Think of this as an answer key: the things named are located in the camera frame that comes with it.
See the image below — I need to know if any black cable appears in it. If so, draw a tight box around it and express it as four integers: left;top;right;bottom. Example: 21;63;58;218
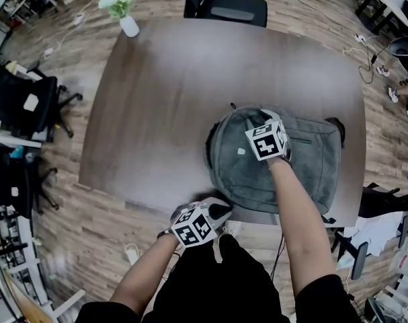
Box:
280;0;381;85
270;234;286;281

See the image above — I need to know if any person's right forearm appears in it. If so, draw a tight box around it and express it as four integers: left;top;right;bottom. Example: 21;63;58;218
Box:
266;155;338;298

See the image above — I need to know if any cluttered metal rack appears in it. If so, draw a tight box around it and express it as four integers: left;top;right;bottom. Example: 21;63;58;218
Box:
0;203;55;323

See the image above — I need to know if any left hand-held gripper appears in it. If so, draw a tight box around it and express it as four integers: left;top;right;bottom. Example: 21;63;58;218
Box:
169;197;235;249

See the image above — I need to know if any yellow desk with white legs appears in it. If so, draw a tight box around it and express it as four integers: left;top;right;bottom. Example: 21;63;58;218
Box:
3;60;43;82

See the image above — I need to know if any black chair with grey armrest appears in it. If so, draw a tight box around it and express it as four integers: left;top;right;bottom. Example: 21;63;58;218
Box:
330;230;370;281

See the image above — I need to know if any white vase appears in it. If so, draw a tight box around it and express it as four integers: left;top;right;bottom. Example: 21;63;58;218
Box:
118;14;141;39

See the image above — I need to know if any black mesh office chair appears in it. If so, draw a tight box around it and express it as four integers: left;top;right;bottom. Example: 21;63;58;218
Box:
0;143;60;220
0;62;85;145

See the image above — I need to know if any person's white shoe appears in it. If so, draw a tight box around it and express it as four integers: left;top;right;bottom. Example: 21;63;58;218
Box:
222;221;243;238

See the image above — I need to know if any grey backpack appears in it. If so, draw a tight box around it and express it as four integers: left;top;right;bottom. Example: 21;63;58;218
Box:
204;103;346;225

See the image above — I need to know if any white cloth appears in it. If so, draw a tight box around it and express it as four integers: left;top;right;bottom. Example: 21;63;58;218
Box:
337;209;407;269

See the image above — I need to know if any orange wooden desk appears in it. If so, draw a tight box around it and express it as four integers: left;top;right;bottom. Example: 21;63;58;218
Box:
0;269;87;323

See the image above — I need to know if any person's black clothing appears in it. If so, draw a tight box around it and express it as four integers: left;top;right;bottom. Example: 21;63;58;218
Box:
73;234;363;323

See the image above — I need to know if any black office chair with armrests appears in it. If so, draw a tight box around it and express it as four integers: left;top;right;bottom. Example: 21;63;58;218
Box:
167;0;270;29

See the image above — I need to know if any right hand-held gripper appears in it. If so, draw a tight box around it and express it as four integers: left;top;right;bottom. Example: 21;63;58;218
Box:
244;108;294;164

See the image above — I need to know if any white cable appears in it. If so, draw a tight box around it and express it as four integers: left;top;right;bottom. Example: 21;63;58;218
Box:
341;34;381;58

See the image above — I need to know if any person's left forearm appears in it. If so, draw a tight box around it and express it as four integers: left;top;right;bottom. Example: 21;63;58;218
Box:
108;232;192;316

